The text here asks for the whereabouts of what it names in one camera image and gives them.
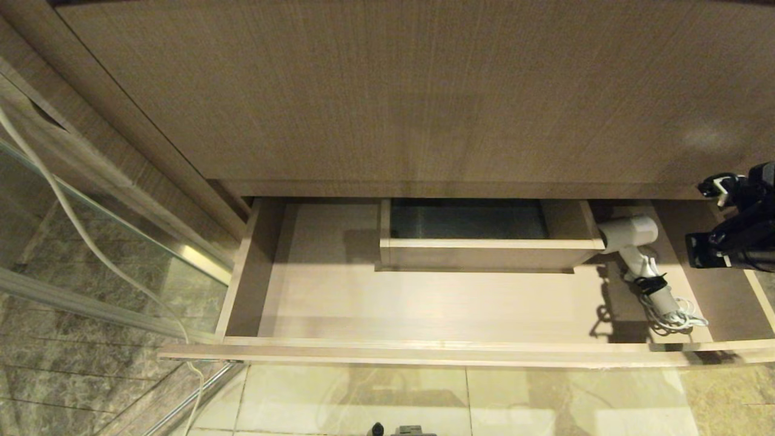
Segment wooden door frame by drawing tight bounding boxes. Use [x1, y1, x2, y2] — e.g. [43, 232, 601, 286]
[0, 0, 252, 244]

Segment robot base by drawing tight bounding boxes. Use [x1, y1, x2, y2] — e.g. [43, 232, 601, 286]
[366, 422, 438, 436]

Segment white hair dryer cord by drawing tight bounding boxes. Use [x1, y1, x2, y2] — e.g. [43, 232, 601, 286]
[637, 257, 710, 335]

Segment glass shower door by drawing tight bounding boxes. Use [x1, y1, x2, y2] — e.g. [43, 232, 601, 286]
[0, 138, 238, 436]

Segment light wooden drawer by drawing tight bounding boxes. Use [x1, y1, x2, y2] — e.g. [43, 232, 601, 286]
[159, 197, 775, 369]

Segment white hair dryer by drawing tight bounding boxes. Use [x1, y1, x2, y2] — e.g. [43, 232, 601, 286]
[596, 215, 682, 319]

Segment wooden vanity cabinet top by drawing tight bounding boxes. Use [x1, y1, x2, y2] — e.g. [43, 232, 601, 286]
[54, 0, 775, 201]

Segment white hose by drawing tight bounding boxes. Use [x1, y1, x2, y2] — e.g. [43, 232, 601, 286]
[0, 106, 206, 436]

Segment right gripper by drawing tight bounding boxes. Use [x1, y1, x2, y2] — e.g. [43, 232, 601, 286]
[685, 222, 757, 270]

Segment black cord strap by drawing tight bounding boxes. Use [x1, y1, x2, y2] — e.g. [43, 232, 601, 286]
[633, 274, 668, 296]

